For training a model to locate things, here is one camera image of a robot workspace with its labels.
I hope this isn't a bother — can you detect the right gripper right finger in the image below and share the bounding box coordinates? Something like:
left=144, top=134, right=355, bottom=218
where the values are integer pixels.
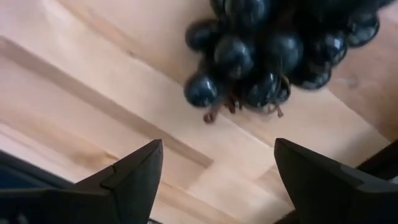
left=273, top=138, right=398, bottom=224

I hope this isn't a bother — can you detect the black grape bunch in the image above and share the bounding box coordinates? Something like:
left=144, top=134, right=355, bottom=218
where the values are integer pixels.
left=182, top=0, right=396, bottom=124

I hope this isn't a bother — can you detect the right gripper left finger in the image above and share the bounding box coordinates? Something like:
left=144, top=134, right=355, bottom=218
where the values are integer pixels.
left=0, top=139, right=164, bottom=224

